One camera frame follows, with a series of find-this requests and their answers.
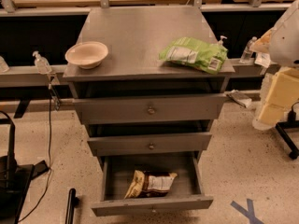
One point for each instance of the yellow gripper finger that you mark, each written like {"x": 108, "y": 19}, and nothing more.
{"x": 267, "y": 116}
{"x": 284, "y": 89}

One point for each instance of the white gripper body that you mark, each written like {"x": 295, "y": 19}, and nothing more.
{"x": 286, "y": 44}

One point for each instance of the brown chip bag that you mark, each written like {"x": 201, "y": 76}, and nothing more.
{"x": 146, "y": 184}

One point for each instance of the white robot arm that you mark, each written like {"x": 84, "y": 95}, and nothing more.
{"x": 284, "y": 46}

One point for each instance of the green chip bag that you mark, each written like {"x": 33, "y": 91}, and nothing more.
{"x": 195, "y": 53}

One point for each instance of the top grey drawer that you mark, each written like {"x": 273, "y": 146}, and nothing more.
{"x": 149, "y": 108}

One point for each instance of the middle grey drawer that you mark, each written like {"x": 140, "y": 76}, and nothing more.
{"x": 146, "y": 144}

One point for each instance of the grey metal drawer cabinet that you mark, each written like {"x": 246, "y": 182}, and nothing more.
{"x": 135, "y": 36}

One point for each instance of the bottom grey open drawer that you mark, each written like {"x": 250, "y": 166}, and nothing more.
{"x": 118, "y": 171}

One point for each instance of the clear water bottle right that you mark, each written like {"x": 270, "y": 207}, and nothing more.
{"x": 247, "y": 52}

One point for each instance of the white paper packet on ledge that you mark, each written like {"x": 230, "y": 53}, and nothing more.
{"x": 262, "y": 59}

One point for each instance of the black stand base right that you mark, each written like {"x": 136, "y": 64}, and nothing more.
{"x": 291, "y": 123}

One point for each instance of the grey cloth on ledge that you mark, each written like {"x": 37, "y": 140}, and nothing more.
{"x": 240, "y": 98}

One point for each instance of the sanitizer pump bottle behind cabinet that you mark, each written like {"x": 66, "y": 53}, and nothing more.
{"x": 222, "y": 39}

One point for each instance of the beige paper bowl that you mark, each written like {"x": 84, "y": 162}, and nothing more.
{"x": 87, "y": 55}

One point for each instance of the black bar on floor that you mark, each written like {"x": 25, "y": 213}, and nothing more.
{"x": 72, "y": 203}

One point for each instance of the clear sanitizer pump bottle left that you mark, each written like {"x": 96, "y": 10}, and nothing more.
{"x": 41, "y": 64}

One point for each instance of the clear bottle far left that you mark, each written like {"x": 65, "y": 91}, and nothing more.
{"x": 3, "y": 65}

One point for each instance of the black equipment base left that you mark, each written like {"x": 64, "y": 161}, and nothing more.
{"x": 14, "y": 179}

